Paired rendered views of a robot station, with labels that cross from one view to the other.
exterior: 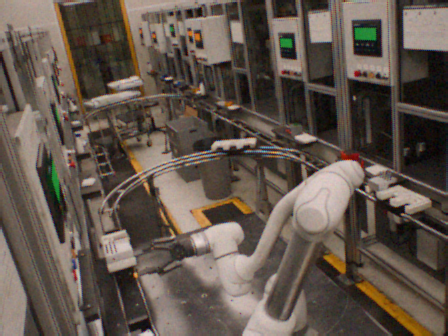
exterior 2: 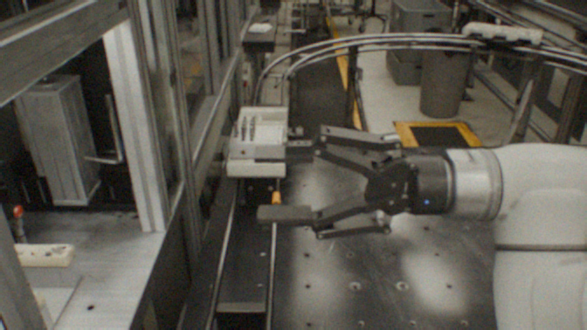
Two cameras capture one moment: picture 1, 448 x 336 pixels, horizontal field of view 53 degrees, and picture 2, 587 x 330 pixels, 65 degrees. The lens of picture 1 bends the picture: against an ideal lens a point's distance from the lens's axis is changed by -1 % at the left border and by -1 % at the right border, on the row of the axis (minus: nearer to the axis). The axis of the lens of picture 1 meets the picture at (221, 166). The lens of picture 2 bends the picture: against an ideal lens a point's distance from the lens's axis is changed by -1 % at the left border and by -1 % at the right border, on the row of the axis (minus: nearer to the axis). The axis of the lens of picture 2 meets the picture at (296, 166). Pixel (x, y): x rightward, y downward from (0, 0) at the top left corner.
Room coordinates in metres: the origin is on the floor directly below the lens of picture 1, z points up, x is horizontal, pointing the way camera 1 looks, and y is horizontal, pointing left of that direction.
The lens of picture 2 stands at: (1.05, 0.20, 1.43)
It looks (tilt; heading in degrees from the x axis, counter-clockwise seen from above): 29 degrees down; 16
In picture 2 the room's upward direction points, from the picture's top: straight up
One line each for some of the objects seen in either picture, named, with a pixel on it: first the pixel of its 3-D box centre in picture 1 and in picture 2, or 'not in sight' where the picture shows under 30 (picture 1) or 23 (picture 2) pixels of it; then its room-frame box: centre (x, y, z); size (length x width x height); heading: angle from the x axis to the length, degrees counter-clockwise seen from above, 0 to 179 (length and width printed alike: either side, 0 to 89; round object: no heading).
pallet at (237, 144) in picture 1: (234, 147); (500, 37); (3.63, -0.14, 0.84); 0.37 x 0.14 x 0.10; 74
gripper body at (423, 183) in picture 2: (181, 250); (403, 185); (1.56, 0.21, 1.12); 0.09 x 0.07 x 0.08; 106
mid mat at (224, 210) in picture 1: (230, 221); (447, 152); (3.93, 0.00, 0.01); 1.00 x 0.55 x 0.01; 16
